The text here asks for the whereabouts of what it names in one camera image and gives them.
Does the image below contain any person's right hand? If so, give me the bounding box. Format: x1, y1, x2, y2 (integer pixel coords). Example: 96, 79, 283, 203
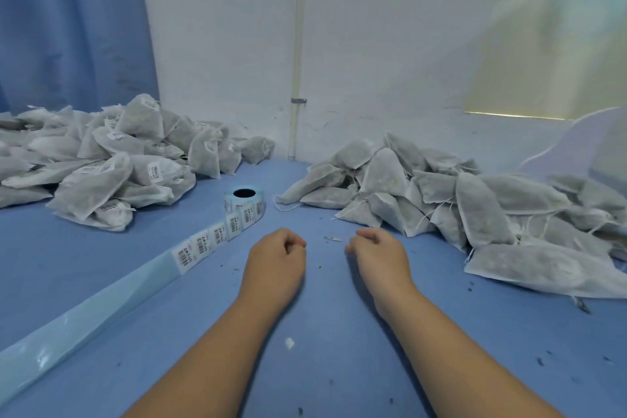
345, 227, 419, 314

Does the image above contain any person's left hand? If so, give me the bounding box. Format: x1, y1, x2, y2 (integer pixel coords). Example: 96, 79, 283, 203
238, 227, 309, 318

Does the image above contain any blue label roll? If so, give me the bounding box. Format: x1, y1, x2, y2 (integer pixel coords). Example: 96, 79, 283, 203
0, 185, 268, 406

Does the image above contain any pile of unlabelled herb bags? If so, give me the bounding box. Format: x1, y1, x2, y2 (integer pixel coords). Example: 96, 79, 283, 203
273, 131, 627, 300

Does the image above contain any pile of labelled herb bags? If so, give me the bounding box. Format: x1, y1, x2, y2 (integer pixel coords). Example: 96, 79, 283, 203
0, 93, 278, 233

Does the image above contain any person's right forearm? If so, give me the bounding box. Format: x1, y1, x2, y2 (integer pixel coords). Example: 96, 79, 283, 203
377, 283, 564, 418

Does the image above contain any person's left forearm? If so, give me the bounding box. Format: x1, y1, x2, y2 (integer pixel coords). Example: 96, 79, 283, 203
122, 295, 290, 418

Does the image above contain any white curved board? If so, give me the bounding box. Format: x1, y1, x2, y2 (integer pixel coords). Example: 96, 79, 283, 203
517, 107, 627, 185

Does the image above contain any blue curtain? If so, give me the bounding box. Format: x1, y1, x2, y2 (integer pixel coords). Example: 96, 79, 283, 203
0, 0, 161, 116

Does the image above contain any white wall pipe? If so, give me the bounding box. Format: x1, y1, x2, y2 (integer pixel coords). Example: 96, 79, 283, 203
286, 0, 311, 161

